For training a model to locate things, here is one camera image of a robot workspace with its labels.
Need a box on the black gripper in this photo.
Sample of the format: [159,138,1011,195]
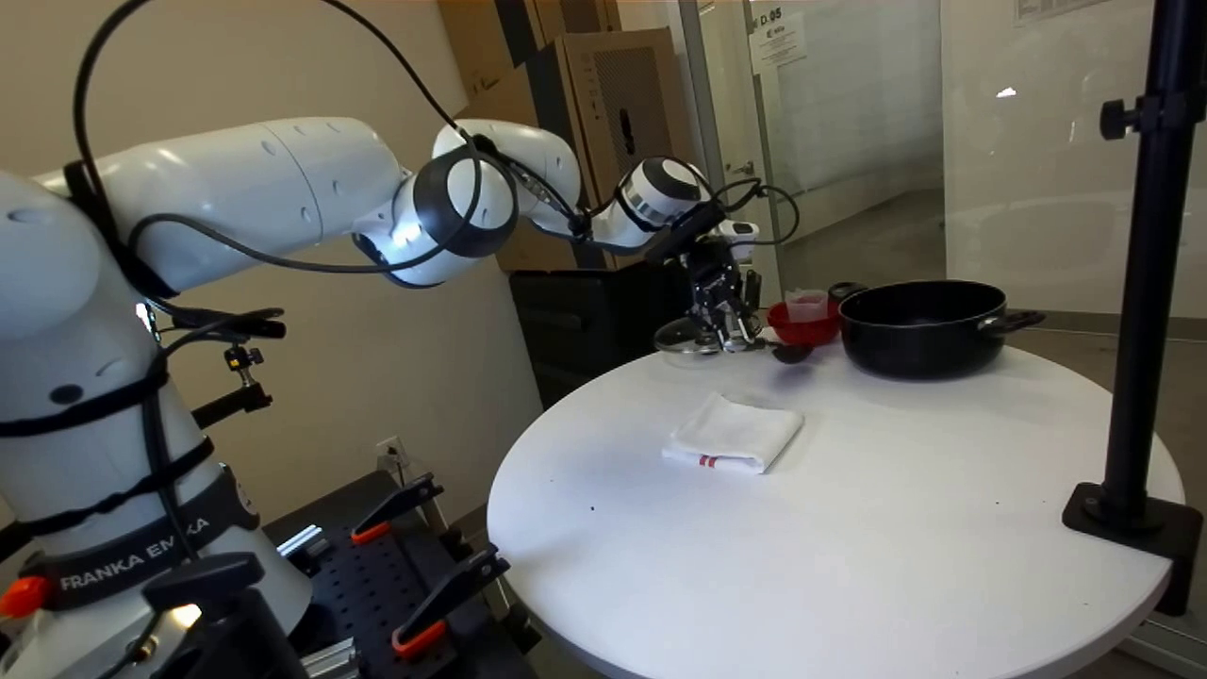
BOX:
[683,239,770,353]

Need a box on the glass pot lid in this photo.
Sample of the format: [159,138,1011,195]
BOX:
[650,310,766,363]

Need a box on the red plastic cup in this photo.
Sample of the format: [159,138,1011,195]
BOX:
[764,286,844,353]

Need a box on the white folded cloth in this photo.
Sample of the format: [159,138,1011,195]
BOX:
[661,388,808,479]

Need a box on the black cabinet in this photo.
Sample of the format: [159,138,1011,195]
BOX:
[506,256,693,407]

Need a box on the black cooking pot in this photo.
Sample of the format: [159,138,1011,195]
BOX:
[828,274,1050,381]

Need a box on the brown cardboard box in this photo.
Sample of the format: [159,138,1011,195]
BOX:
[551,27,697,202]
[435,0,627,99]

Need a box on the small paper notice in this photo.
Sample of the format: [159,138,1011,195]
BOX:
[746,6,814,75]

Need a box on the black robot cart top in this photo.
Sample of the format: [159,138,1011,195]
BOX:
[258,462,541,679]

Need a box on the black camera stand pole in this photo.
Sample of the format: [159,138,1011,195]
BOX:
[1060,0,1207,620]

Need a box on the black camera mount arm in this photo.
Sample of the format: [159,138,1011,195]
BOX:
[149,302,292,434]

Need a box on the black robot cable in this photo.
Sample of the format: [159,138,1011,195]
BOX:
[70,0,808,284]

